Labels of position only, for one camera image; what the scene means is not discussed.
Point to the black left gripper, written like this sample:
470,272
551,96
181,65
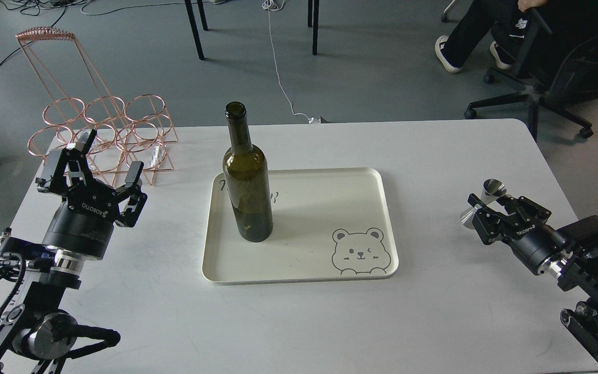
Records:
84,222

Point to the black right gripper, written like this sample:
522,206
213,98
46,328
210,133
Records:
524,229

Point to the dark green wine bottle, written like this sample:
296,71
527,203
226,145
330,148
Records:
246,176

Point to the steel double jigger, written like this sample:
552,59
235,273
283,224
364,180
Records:
492,189

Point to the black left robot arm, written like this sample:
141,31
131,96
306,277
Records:
34,277

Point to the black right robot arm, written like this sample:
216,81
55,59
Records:
570,254

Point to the black office chair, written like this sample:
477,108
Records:
555,66

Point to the cream bear print tray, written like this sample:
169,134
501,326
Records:
329,224

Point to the person in black trousers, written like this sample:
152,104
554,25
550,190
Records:
572,21

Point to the black table legs left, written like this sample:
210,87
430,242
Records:
194,25

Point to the black table legs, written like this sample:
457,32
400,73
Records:
194,25
313,9

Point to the black table legs right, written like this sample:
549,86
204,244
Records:
313,9

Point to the copper wire wine rack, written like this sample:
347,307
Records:
139,129

